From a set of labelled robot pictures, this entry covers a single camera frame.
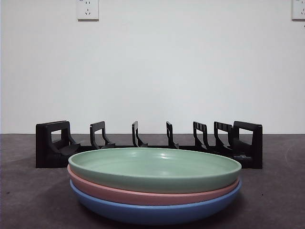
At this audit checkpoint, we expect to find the pink plate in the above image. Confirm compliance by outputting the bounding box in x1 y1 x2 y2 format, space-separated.
67 164 241 206

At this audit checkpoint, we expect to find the green plate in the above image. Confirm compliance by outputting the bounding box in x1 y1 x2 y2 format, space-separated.
68 147 242 194

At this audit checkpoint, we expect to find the white wall socket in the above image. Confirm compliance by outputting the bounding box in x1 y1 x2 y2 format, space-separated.
291 0 305 21
76 0 100 21

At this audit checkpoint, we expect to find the blue plate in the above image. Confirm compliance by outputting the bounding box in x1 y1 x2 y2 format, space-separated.
69 177 243 226

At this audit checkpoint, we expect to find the black plastic dish rack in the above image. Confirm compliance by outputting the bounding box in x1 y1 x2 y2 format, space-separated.
35 120 264 170

